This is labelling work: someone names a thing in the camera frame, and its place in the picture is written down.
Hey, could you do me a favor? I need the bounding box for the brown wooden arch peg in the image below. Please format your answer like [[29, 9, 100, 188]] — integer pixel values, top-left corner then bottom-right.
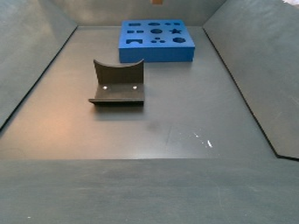
[[151, 0, 164, 4]]

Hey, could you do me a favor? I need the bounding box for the black curved holder stand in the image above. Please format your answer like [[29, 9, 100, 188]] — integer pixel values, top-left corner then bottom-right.
[[88, 60, 145, 105]]

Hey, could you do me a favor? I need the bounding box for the blue shape sorter block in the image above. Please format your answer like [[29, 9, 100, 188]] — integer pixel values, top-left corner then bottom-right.
[[117, 19, 195, 63]]

